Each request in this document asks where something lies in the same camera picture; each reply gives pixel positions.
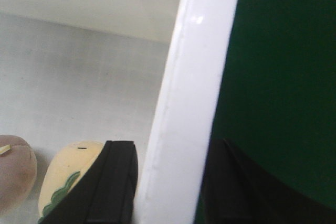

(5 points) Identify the pink plush bun toy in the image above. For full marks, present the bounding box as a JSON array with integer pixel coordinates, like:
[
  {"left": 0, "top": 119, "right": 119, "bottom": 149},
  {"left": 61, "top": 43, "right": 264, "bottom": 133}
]
[{"left": 1, "top": 135, "right": 37, "bottom": 215}]

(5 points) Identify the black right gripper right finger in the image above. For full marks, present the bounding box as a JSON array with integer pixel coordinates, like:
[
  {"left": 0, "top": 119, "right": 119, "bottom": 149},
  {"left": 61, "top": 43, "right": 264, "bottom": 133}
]
[{"left": 201, "top": 139, "right": 335, "bottom": 223}]

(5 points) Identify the white plastic Totelife crate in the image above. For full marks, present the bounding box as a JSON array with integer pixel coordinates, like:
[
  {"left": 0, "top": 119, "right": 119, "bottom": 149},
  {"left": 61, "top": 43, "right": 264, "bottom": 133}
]
[{"left": 1, "top": 0, "right": 237, "bottom": 223}]

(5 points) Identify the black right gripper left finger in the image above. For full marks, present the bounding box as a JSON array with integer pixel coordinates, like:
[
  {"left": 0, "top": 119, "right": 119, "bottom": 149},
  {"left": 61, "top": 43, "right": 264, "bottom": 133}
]
[{"left": 41, "top": 141, "right": 138, "bottom": 223}]

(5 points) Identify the yellow plush bun green stripe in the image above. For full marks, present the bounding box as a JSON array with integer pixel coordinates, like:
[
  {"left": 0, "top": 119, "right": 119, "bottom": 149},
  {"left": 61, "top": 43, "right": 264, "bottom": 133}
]
[{"left": 38, "top": 141, "right": 104, "bottom": 223}]

